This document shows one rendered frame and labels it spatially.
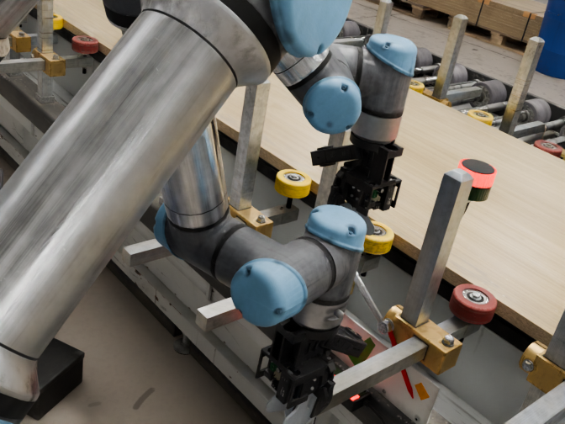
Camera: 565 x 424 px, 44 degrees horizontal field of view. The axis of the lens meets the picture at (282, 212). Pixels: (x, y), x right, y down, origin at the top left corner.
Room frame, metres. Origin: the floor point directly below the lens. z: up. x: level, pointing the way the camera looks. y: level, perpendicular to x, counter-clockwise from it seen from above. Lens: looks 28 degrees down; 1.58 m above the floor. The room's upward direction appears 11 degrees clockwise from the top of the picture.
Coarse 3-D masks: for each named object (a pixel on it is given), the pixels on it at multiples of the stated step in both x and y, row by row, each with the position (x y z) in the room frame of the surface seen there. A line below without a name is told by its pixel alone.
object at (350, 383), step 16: (448, 320) 1.04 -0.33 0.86; (464, 336) 1.04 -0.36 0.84; (384, 352) 0.92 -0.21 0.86; (400, 352) 0.93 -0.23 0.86; (416, 352) 0.94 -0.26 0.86; (352, 368) 0.86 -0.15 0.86; (368, 368) 0.87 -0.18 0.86; (384, 368) 0.88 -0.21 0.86; (400, 368) 0.91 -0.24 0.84; (336, 384) 0.82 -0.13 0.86; (352, 384) 0.83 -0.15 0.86; (368, 384) 0.86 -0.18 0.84; (336, 400) 0.81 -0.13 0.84
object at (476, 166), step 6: (462, 162) 1.05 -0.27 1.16; (468, 162) 1.05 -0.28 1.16; (474, 162) 1.06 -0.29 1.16; (480, 162) 1.06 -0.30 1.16; (486, 162) 1.07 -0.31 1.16; (468, 168) 1.03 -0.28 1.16; (474, 168) 1.03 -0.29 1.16; (480, 168) 1.04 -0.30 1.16; (486, 168) 1.04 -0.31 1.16; (492, 168) 1.05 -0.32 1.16; (486, 174) 1.02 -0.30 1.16; (468, 204) 1.05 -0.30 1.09; (462, 216) 1.02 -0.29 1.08
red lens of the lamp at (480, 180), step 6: (462, 168) 1.03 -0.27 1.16; (474, 174) 1.02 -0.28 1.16; (480, 174) 1.02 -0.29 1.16; (492, 174) 1.03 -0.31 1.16; (474, 180) 1.02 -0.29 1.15; (480, 180) 1.02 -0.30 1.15; (486, 180) 1.02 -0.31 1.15; (492, 180) 1.03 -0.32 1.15; (474, 186) 1.02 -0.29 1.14; (480, 186) 1.02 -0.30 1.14; (486, 186) 1.02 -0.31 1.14
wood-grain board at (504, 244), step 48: (96, 0) 2.63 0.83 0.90; (240, 96) 1.89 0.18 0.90; (288, 96) 1.96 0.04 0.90; (288, 144) 1.61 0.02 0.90; (432, 144) 1.79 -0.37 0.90; (480, 144) 1.86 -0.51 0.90; (528, 144) 1.93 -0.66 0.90; (432, 192) 1.49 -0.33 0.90; (528, 192) 1.59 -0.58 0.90; (480, 240) 1.29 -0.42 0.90; (528, 240) 1.33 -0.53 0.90; (528, 288) 1.14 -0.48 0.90
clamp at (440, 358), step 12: (396, 312) 1.03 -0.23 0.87; (396, 324) 1.01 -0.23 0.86; (408, 324) 0.99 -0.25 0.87; (432, 324) 1.01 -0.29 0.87; (396, 336) 1.00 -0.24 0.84; (408, 336) 0.99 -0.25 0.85; (420, 336) 0.97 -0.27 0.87; (432, 336) 0.97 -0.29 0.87; (444, 336) 0.98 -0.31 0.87; (432, 348) 0.95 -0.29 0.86; (444, 348) 0.95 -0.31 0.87; (456, 348) 0.95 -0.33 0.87; (420, 360) 0.96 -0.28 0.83; (432, 360) 0.95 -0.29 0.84; (444, 360) 0.94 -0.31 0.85; (456, 360) 0.97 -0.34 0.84
